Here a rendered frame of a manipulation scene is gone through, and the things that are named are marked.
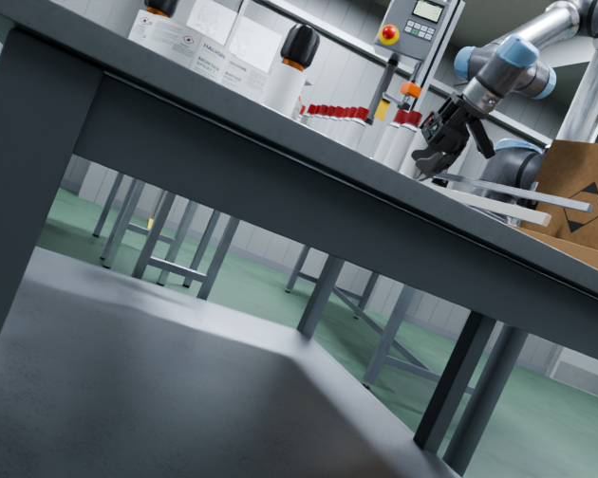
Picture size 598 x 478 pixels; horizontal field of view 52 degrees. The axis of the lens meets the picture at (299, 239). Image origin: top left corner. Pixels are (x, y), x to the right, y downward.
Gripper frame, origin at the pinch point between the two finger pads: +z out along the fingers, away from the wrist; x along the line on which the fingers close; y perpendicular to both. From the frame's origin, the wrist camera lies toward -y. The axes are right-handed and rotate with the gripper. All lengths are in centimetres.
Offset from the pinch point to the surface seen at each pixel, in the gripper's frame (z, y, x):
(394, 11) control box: -15, 0, -65
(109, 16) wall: 189, 49, -462
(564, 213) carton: -15.2, -18.0, 20.5
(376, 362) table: 138, -114, -82
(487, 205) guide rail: -12.4, 4.9, 27.6
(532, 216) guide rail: -18.1, 4.9, 37.3
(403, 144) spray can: -0.3, 1.8, -12.2
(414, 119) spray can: -5.6, 1.4, -16.1
